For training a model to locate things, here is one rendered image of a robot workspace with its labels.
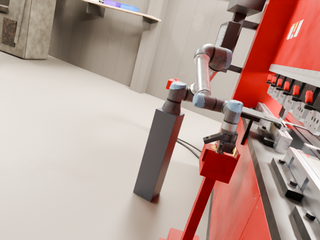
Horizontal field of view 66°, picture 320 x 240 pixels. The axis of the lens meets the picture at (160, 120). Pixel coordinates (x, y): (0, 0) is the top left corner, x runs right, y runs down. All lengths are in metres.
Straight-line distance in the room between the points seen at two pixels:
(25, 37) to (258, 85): 5.23
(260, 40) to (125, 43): 4.12
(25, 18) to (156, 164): 5.12
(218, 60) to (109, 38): 5.02
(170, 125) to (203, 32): 3.66
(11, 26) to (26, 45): 0.53
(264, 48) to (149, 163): 1.45
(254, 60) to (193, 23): 3.09
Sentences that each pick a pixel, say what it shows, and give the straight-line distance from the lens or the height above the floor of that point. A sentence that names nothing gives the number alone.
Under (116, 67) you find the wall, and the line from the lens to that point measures 6.26.
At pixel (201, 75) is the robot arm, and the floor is 1.14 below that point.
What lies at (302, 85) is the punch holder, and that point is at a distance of 1.44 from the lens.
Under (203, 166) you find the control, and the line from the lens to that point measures 1.34.
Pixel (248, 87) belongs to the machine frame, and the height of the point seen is 1.07.
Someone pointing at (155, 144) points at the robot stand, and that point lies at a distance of 1.95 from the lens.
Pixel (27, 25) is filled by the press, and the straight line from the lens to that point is 6.45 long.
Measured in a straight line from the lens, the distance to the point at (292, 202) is 1.01.
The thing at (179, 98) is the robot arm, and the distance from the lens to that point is 1.86.
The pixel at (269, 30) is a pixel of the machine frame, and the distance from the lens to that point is 2.52.
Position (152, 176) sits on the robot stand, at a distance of 2.05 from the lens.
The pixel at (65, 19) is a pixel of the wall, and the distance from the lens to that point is 7.46.
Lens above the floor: 1.28
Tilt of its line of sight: 18 degrees down
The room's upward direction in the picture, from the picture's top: 16 degrees clockwise
